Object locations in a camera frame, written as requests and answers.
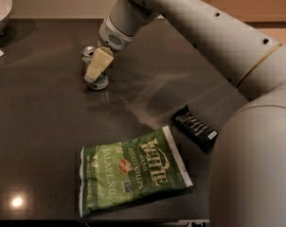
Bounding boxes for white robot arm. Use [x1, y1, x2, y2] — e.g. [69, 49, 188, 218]
[99, 0, 286, 227]

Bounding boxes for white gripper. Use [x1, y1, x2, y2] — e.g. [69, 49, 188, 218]
[84, 16, 133, 83]

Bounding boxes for green jalapeno chip bag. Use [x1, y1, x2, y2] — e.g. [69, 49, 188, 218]
[79, 126, 192, 217]

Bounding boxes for black snack bar wrapper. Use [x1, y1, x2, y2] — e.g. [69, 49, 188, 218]
[170, 105, 218, 153]

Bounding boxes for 7up soda can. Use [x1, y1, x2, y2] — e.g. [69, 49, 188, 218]
[81, 45, 109, 91]

